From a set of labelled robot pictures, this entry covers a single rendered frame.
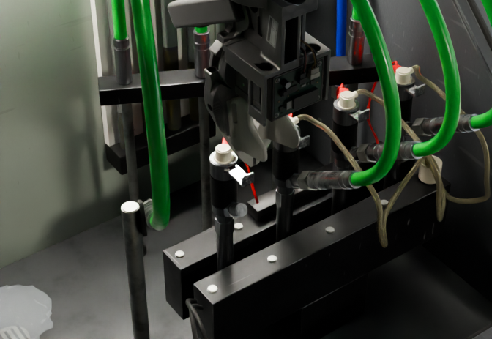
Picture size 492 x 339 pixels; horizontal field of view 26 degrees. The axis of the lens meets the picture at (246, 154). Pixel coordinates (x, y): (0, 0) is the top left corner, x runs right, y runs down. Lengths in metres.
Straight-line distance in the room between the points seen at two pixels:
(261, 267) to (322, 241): 0.08
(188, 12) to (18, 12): 0.30
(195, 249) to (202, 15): 0.32
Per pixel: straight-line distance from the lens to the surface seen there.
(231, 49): 0.91
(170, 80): 1.22
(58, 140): 1.33
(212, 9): 0.93
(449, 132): 1.03
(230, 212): 1.09
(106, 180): 1.40
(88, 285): 1.36
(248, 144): 0.97
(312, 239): 1.19
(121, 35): 1.18
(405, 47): 1.29
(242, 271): 1.15
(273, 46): 0.88
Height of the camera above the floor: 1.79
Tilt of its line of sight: 38 degrees down
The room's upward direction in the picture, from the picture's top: straight up
